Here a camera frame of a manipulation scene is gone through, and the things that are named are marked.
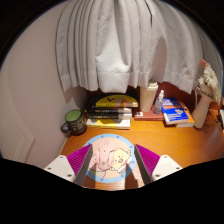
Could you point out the black and yellow cover book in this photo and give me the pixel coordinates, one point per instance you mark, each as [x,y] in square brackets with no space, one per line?
[115,101]

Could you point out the yellow and white thick book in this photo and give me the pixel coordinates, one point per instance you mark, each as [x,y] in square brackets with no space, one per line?
[108,123]

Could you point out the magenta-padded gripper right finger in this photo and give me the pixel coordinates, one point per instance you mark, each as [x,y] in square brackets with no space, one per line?
[163,166]

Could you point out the round cartoon-print mouse pad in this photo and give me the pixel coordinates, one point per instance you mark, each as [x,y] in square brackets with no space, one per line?
[123,160]

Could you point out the black spine book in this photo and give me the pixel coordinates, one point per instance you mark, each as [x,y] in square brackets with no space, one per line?
[108,116]
[108,110]

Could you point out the blue-cover book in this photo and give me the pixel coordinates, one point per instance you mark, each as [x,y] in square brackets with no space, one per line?
[174,113]

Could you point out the dark green mug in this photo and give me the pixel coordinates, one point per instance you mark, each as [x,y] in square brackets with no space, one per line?
[76,123]

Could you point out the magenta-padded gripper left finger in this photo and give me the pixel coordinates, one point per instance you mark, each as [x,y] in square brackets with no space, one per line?
[63,166]

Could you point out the small clear spray bottle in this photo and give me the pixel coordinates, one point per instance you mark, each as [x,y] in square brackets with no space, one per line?
[158,105]

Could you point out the pink computer mouse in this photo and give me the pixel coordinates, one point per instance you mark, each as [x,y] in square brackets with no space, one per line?
[102,156]

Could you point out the thin red notebook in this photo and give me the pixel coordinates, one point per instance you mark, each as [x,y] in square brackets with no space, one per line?
[145,116]

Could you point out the white flower bouquet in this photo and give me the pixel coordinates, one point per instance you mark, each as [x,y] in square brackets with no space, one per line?
[210,83]

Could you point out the white tumbler bottle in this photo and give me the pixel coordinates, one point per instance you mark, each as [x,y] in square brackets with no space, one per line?
[146,98]

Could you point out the white curtain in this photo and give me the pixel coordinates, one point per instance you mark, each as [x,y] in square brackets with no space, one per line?
[126,43]

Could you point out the white ceramic vase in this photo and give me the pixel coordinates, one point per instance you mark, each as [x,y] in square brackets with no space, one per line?
[201,113]

